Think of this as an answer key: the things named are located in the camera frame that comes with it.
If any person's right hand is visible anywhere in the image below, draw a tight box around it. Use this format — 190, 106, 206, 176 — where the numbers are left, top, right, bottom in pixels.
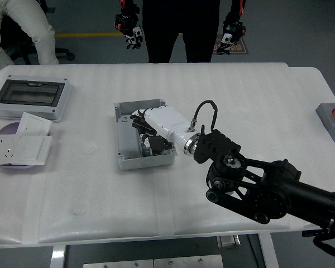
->
114, 12, 145, 50

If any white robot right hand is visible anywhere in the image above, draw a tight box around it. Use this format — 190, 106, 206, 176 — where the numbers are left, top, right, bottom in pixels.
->
130, 104, 196, 155

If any person's left hand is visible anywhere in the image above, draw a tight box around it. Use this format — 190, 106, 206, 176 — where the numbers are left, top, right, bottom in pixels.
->
215, 21, 247, 56

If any open grey junction box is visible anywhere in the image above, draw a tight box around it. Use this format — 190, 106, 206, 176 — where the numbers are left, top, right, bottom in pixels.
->
113, 98, 178, 171

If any grey distribution box dark window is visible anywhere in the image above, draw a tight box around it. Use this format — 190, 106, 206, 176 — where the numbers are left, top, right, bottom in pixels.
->
0, 74, 73, 123

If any brown floor sign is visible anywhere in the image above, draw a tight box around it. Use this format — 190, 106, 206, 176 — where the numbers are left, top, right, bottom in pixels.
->
212, 35, 250, 55

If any person in black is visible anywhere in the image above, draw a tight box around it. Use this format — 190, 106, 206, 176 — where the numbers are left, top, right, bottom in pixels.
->
141, 0, 222, 64

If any black office chair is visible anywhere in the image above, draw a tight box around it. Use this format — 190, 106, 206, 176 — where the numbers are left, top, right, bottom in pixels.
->
0, 0, 76, 65

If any white foam mat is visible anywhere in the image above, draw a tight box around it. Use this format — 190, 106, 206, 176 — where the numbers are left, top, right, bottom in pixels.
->
0, 63, 335, 248

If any person in white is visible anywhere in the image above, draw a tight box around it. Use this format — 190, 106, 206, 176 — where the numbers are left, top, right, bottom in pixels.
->
0, 0, 59, 74

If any grey block base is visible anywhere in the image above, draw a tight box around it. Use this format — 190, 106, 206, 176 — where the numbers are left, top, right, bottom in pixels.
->
315, 102, 335, 147

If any purple round plate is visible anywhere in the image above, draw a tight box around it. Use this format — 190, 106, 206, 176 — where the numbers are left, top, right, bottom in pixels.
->
0, 122, 39, 170

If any white table leg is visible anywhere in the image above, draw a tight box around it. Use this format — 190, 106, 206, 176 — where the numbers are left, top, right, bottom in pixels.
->
257, 233, 280, 268
49, 244, 67, 268

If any black table control panel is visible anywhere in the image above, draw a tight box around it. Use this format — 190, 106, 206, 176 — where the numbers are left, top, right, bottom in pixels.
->
301, 229, 329, 238

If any metal mounting rail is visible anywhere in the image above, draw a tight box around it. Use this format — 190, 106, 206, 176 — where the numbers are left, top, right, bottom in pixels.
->
139, 145, 154, 157

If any white wall switch panel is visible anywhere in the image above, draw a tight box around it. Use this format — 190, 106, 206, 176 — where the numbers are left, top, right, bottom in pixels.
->
16, 135, 54, 165
16, 112, 53, 137

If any grey metal bracket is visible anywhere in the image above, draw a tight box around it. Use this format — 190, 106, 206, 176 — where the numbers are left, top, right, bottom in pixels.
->
216, 235, 241, 250

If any white wall socket panel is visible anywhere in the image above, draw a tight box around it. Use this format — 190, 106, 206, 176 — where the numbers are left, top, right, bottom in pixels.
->
0, 135, 21, 168

